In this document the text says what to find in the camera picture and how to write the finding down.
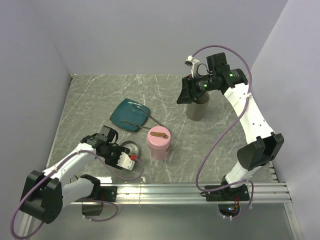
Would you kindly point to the pink round lid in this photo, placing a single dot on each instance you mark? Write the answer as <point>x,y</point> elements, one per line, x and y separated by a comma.
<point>158,136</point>

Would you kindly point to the grey round lid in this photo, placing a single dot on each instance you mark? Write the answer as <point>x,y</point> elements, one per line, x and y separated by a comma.
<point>132,148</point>

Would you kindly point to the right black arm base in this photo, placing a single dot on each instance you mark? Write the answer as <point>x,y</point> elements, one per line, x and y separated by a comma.
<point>228,200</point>

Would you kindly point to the metal tongs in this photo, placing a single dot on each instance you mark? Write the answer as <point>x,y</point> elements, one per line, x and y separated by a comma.
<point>136,116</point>

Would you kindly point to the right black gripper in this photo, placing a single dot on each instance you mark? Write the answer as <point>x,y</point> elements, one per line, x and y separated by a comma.
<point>189,90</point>

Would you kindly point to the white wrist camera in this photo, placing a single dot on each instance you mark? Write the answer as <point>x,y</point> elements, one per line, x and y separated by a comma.
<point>193,63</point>
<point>126,161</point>

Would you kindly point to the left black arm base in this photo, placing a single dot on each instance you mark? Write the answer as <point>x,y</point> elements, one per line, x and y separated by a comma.
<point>105,193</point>

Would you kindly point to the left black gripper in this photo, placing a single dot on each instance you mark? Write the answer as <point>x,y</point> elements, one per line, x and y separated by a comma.
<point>120,149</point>

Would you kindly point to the pink cylindrical container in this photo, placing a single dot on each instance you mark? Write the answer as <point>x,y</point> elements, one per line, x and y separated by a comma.
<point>159,153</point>

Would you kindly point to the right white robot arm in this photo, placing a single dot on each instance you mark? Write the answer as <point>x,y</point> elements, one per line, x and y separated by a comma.
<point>263,144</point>

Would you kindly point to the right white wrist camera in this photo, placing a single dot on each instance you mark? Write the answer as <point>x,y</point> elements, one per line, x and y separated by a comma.
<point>193,63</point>

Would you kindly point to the teal square plate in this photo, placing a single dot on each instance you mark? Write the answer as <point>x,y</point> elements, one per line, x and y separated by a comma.
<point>119,112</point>

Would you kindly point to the aluminium rail frame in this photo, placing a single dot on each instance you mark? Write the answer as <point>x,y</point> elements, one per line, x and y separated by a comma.
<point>176,210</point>

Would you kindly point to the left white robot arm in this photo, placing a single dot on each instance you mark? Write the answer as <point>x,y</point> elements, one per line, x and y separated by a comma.
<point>46,193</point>

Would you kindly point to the grey cylindrical container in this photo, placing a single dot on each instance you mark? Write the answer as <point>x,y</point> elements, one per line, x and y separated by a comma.
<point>196,110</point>

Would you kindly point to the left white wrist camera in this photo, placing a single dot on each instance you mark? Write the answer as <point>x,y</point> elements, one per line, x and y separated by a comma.
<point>126,161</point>

